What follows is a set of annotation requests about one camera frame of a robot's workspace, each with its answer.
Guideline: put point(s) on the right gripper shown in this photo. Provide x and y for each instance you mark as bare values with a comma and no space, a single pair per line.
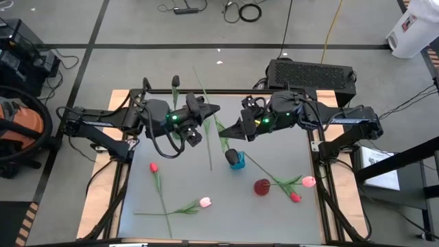
264,127

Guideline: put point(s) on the black power strip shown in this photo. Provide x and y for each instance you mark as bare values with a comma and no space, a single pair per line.
185,11

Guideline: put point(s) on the black equipment stack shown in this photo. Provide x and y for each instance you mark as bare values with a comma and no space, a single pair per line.
20,51

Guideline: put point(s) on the black mesh computer case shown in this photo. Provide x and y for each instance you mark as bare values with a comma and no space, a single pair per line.
308,73

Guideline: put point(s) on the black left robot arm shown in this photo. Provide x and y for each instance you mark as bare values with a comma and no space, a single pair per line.
103,118

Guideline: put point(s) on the pink artificial tulip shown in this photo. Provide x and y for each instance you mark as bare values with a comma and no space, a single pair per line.
308,181
205,202

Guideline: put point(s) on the black metal table frame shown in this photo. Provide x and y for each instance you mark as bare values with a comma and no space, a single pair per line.
226,91

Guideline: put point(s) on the white paper sheet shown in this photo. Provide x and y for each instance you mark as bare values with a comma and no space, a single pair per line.
380,171

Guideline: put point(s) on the black artificial tulip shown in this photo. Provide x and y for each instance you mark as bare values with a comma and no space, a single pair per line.
232,156
175,81

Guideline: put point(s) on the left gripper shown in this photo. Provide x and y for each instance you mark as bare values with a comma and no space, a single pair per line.
185,118

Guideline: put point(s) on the blue glass vase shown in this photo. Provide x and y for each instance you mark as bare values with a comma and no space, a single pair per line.
240,164

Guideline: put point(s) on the orange and black vacuum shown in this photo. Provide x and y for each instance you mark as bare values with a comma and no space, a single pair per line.
24,123

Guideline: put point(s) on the black side desk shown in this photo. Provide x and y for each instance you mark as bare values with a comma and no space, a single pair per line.
411,153

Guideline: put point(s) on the red artificial tulip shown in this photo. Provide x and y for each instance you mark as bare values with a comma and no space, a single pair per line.
153,167
207,127
295,197

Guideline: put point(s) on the white plastic bin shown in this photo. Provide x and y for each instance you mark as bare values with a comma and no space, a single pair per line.
411,31

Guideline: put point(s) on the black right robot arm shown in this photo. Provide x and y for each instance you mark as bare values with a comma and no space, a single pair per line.
343,118

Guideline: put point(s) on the red glass vase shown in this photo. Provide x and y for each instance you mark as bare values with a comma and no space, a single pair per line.
262,187

